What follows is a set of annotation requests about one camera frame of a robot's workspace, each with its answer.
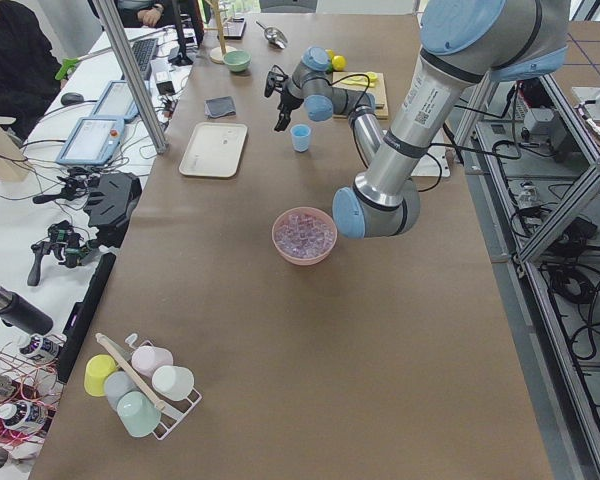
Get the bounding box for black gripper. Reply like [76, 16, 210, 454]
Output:
[274, 79, 304, 132]

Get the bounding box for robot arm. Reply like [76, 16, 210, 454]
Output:
[264, 0, 570, 239]

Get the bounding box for light blue cup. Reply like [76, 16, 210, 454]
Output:
[290, 124, 312, 153]

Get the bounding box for steel ice scoop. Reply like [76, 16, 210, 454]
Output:
[255, 20, 288, 50]

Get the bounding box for clear ice cube pile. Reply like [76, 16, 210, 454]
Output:
[273, 213, 336, 259]

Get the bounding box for pink cup on rack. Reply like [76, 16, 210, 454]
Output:
[131, 345, 173, 377]

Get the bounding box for white cup on rack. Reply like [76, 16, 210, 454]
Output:
[151, 365, 195, 401]

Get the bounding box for yellow cup on rack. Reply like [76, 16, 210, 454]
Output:
[83, 354, 118, 397]

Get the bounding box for grey cup on rack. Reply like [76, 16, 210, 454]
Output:
[104, 370, 137, 411]

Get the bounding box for white cup drying rack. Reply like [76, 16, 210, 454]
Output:
[95, 333, 202, 440]

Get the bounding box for mint cup on rack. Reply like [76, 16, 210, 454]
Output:
[116, 391, 161, 438]

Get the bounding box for grey folded cloth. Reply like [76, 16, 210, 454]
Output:
[205, 96, 236, 119]

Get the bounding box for mint green bowl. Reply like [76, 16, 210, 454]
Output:
[223, 50, 251, 73]

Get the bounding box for upper whole yellow lemon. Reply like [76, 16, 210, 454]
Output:
[331, 55, 347, 72]

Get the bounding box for yellow plastic knife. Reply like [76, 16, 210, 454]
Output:
[340, 76, 369, 86]

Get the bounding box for cream rabbit tray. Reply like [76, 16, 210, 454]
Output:
[179, 122, 248, 178]

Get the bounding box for wooden glass rack stand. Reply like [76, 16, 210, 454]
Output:
[204, 0, 236, 64]

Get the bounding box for wooden cutting board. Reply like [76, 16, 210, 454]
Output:
[332, 72, 389, 120]

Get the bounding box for pink bowl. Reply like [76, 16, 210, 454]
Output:
[271, 207, 338, 266]

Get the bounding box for black keyboard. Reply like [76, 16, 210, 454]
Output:
[131, 38, 158, 80]

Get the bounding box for upper blue teach pendant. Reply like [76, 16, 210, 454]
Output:
[91, 80, 139, 122]

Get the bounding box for blue teach pendant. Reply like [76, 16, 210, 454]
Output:
[91, 80, 139, 122]
[55, 116, 125, 166]

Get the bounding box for lower blue teach pendant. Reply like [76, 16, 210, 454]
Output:
[55, 116, 125, 166]

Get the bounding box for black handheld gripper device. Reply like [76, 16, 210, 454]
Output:
[27, 220, 100, 286]

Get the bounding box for seated person in black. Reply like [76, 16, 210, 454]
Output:
[0, 1, 61, 139]

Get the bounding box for black flat bar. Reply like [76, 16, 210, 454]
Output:
[56, 253, 117, 385]

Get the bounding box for black thermos bottle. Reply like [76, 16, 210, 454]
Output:
[0, 285, 53, 335]

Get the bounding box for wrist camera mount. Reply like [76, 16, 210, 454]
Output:
[264, 70, 288, 98]

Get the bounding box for black camera cable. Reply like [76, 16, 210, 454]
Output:
[268, 63, 376, 101]

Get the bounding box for aluminium frame post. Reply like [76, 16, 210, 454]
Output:
[93, 0, 168, 154]

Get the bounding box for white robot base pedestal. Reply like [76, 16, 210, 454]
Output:
[411, 146, 451, 179]

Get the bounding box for black bracket plate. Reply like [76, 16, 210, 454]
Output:
[83, 172, 142, 248]

